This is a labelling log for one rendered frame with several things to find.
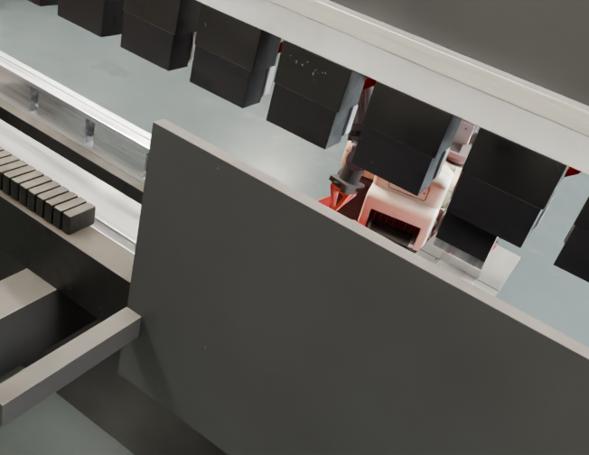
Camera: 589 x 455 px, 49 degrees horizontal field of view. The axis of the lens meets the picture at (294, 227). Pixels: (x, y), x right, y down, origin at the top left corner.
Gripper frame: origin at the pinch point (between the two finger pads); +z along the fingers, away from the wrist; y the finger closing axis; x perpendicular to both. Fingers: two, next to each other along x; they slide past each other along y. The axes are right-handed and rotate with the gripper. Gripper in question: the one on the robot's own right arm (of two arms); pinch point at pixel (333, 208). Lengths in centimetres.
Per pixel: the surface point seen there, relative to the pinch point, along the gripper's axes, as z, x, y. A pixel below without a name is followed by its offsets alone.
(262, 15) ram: -44, -3, 58
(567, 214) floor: 12, 14, -284
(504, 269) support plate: -17, 52, 19
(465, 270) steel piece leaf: -15, 47, 30
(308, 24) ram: -46, 7, 57
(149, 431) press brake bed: 76, -7, 32
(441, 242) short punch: -20, 43, 42
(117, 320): -1, 24, 97
